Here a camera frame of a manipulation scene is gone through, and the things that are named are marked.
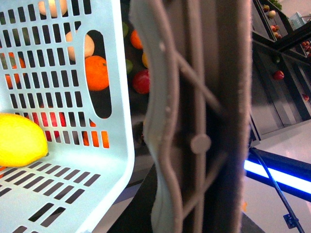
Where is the grey basket handle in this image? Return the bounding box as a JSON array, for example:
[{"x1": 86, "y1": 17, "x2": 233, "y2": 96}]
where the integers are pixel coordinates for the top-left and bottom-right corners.
[{"x1": 130, "y1": 0, "x2": 252, "y2": 233}]

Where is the light teal shopping basket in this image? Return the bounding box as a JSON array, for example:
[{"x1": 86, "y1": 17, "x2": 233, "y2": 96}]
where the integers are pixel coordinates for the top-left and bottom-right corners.
[{"x1": 0, "y1": 0, "x2": 135, "y2": 233}]

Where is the yellow lemon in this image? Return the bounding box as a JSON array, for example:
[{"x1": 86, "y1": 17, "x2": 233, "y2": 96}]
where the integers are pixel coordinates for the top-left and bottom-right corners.
[{"x1": 0, "y1": 113, "x2": 48, "y2": 167}]

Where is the red apple centre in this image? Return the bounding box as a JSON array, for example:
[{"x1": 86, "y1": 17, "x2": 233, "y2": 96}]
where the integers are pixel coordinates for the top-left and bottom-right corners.
[{"x1": 132, "y1": 69, "x2": 150, "y2": 94}]

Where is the large orange front centre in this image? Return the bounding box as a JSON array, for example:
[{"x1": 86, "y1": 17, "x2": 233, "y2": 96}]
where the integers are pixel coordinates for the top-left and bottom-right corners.
[{"x1": 82, "y1": 130, "x2": 110, "y2": 149}]

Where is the green avocado centre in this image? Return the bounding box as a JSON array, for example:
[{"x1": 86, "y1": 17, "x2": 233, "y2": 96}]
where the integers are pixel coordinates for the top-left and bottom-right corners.
[{"x1": 125, "y1": 59, "x2": 133, "y2": 74}]

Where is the yellow orange apple front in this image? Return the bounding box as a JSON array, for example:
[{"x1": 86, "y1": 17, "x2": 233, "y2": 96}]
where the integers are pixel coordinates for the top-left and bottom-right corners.
[{"x1": 141, "y1": 52, "x2": 148, "y2": 68}]

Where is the knobbed orange centre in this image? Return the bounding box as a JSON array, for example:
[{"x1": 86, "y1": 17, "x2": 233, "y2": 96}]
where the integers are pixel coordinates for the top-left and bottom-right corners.
[{"x1": 85, "y1": 55, "x2": 109, "y2": 91}]

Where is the small orange back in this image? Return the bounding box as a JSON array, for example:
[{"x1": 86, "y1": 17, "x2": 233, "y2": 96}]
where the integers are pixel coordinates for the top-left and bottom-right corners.
[{"x1": 130, "y1": 30, "x2": 143, "y2": 50}]

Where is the green lime back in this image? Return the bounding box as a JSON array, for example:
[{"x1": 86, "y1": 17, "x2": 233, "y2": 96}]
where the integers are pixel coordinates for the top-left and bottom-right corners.
[{"x1": 122, "y1": 22, "x2": 129, "y2": 38}]

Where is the red pomegranate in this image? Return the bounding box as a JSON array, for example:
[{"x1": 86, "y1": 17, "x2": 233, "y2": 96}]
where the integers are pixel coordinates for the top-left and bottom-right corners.
[{"x1": 32, "y1": 112, "x2": 67, "y2": 142}]

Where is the white pear lying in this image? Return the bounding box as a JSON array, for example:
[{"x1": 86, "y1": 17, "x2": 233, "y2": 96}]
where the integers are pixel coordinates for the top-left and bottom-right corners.
[{"x1": 38, "y1": 0, "x2": 68, "y2": 18}]

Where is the orange persimmon green leaf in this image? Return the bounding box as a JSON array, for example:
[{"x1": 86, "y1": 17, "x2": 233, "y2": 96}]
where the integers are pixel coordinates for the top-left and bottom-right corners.
[{"x1": 0, "y1": 52, "x2": 26, "y2": 89}]

